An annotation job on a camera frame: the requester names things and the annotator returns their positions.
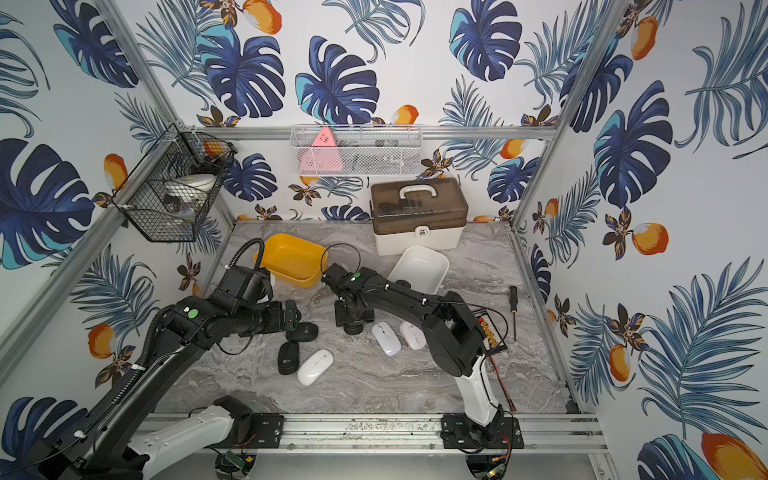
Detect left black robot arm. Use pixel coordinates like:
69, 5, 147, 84
1, 266, 301, 479

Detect black orange connector board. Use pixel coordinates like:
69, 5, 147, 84
473, 308, 508, 354

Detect white bowl in basket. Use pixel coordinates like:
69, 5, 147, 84
164, 174, 217, 202

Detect pink triangle object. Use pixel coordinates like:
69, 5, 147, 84
298, 127, 344, 175

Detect brown lid storage case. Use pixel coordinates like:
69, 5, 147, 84
371, 177, 469, 256

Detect red black power cable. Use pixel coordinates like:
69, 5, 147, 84
488, 353, 518, 414

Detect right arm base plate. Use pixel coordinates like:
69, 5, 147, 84
439, 414, 525, 453

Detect black handle screwdriver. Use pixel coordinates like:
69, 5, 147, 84
508, 286, 519, 342

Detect white mouse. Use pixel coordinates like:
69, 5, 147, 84
297, 349, 334, 386
400, 322, 427, 350
371, 322, 402, 357

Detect clear wall shelf basket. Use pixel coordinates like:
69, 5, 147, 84
290, 124, 423, 177

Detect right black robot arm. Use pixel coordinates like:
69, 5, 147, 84
321, 263, 504, 440

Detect black wire basket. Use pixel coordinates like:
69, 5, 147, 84
112, 124, 237, 243

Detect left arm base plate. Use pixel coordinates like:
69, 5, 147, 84
215, 413, 285, 450

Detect yellow plastic bin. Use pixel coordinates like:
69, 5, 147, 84
254, 233, 328, 289

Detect white plastic bin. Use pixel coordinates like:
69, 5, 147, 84
388, 246, 450, 295

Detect black mouse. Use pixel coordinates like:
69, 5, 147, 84
343, 324, 364, 336
286, 322, 319, 343
277, 341, 300, 376

